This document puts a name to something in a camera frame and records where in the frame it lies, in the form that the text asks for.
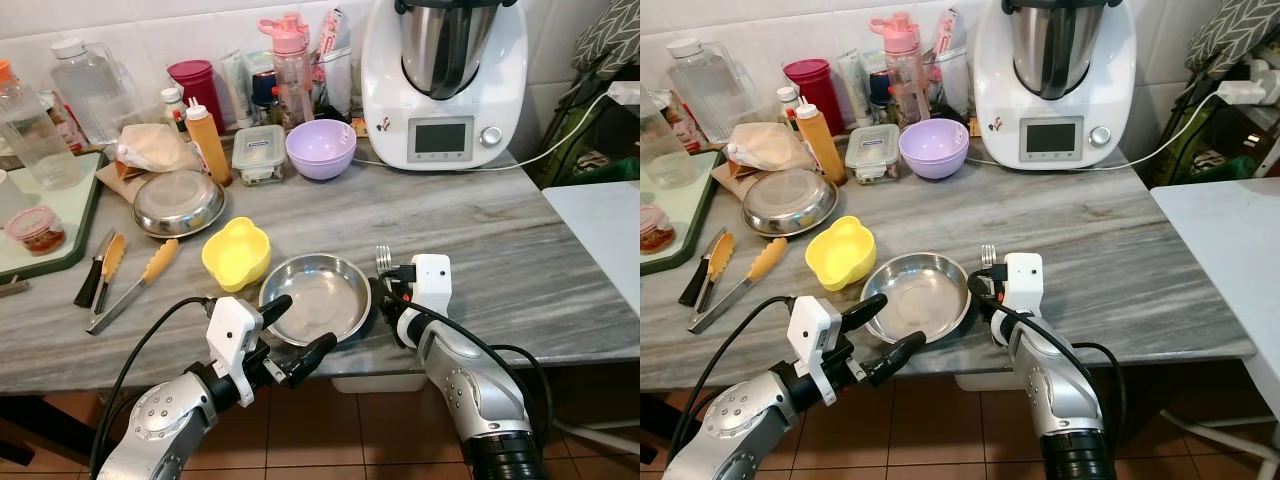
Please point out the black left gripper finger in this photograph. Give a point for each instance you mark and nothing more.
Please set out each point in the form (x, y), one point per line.
(276, 310)
(310, 355)
(864, 312)
(895, 355)

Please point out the steel fork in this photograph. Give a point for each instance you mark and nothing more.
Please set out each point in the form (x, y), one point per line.
(989, 256)
(383, 258)

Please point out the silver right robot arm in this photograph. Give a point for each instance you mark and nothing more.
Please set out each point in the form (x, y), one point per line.
(1055, 390)
(470, 390)

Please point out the stainless steel bowl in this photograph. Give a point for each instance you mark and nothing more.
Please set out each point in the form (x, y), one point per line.
(920, 298)
(320, 300)

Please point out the yellow flower-shaped bowl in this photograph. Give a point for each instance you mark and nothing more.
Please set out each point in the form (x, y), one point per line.
(841, 255)
(237, 255)

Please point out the grey stone-look counter table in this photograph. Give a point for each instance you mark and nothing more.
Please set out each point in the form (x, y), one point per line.
(450, 230)
(1060, 230)

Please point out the steel tongs orange tips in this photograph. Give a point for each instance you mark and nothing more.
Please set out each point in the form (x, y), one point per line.
(765, 260)
(158, 262)

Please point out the stainless steel plate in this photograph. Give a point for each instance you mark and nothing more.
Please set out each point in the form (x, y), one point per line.
(788, 203)
(178, 203)

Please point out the purple plastic bowl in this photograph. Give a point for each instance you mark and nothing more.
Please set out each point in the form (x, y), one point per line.
(934, 150)
(321, 150)

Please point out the glass food container with lid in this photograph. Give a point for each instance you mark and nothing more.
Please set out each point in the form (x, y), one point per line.
(872, 155)
(259, 155)

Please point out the orange squeeze sauce bottle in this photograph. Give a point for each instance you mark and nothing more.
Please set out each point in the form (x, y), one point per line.
(822, 145)
(210, 145)

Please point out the plastic bag of food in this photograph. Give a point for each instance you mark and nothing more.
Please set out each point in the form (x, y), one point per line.
(765, 148)
(152, 150)

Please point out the white kitchen food processor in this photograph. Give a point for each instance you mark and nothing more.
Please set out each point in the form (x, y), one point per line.
(445, 100)
(1055, 100)

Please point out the green rimmed tray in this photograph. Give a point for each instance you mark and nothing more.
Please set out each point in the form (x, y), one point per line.
(700, 200)
(75, 215)

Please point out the white folding table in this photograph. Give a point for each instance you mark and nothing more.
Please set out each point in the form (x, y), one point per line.
(605, 235)
(1225, 250)

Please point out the white squeeze tube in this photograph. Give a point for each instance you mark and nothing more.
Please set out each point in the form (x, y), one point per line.
(852, 90)
(238, 90)

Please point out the small tub red contents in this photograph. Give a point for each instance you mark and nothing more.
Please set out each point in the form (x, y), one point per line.
(36, 232)
(656, 230)

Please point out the pink drinking bottle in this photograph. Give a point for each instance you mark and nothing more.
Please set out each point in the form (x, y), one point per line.
(290, 75)
(903, 75)

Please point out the dark red plastic cup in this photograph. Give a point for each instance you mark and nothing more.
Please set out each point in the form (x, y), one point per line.
(198, 90)
(815, 88)

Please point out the printed snack package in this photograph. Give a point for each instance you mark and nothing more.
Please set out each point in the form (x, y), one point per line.
(334, 65)
(949, 62)

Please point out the green bag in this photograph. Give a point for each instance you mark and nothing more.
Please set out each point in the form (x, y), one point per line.
(1232, 170)
(605, 170)

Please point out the clear bottle orange cap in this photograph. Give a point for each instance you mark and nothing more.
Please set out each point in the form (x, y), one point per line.
(35, 140)
(662, 150)

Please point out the clear plastic pitcher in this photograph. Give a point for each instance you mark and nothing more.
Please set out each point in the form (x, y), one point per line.
(92, 95)
(708, 95)

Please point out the grey patterned cloth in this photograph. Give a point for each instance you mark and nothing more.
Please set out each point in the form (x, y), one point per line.
(1235, 30)
(610, 35)

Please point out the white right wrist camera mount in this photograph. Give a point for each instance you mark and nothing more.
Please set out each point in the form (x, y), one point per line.
(1024, 285)
(432, 285)

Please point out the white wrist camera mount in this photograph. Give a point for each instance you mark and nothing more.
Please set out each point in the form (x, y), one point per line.
(1024, 285)
(232, 340)
(812, 340)
(432, 285)

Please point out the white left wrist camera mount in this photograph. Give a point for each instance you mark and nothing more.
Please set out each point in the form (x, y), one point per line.
(812, 340)
(232, 340)

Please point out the white wall plug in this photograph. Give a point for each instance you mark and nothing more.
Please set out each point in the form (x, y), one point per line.
(1242, 88)
(625, 93)

